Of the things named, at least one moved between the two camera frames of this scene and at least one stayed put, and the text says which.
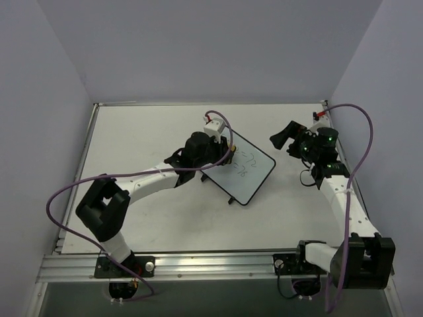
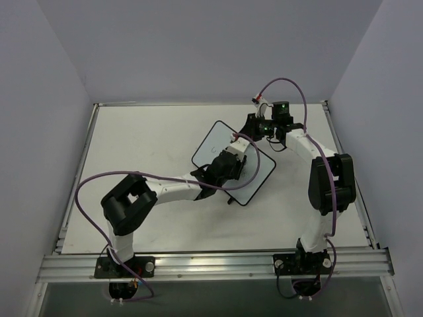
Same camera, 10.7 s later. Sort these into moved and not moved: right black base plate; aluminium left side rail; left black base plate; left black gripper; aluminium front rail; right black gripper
Moved: right black gripper; left black gripper
Not moved: aluminium left side rail; aluminium front rail; left black base plate; right black base plate
